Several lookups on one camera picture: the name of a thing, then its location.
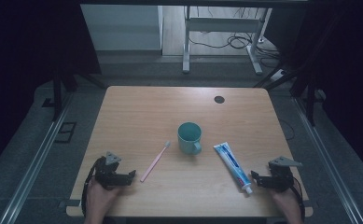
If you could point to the person's right hand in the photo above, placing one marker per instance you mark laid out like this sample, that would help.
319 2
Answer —
286 200

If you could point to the person's left hand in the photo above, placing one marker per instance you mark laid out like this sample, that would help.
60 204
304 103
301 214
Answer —
98 199

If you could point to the aluminium floor rail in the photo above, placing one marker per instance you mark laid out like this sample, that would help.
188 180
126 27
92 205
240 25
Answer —
36 161
325 155

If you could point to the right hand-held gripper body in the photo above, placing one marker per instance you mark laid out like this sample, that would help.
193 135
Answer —
281 177

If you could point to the white metal desk frame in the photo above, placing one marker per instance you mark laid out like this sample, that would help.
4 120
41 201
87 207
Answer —
222 24

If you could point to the white power strip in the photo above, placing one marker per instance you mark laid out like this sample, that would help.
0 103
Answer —
278 74

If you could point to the blue white toothpaste tube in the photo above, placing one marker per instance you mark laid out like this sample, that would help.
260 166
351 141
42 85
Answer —
232 165

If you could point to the white panel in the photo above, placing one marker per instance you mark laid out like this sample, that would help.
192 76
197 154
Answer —
123 28

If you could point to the dark round table grommet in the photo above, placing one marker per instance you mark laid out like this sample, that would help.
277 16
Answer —
219 99

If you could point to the dark curtain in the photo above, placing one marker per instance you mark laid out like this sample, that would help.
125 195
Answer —
20 46
347 62

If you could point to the pink toothbrush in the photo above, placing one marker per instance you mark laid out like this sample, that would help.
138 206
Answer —
154 162

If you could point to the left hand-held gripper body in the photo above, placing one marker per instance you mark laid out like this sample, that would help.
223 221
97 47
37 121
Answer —
106 174

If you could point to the black floor bracket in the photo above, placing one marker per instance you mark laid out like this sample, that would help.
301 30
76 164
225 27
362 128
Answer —
58 137

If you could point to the teal cup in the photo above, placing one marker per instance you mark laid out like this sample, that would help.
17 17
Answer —
188 140

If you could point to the black metal stand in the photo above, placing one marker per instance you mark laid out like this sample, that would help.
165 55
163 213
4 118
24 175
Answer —
309 99
57 93

